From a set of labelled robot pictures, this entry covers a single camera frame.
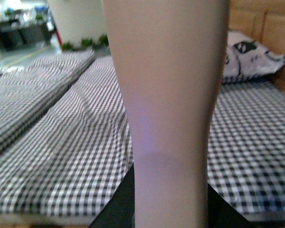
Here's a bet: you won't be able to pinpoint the black white checkered bedsheet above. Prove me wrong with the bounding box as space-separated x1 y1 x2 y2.
0 57 285 223

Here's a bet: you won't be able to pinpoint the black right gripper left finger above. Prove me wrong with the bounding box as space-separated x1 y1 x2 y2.
89 165 135 228

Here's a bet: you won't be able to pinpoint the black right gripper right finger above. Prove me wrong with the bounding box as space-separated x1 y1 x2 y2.
208 184 248 228

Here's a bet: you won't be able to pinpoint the folded checkered blanket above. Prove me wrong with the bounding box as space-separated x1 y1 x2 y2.
0 49 95 154

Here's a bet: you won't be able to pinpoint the wooden bed headboard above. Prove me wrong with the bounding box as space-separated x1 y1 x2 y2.
229 0 285 93

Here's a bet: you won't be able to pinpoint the white patterned pillow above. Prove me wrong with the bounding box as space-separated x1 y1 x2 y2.
222 30 285 84

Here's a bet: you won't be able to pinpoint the beige hand brush black bristles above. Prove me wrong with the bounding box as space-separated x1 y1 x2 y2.
102 0 229 228

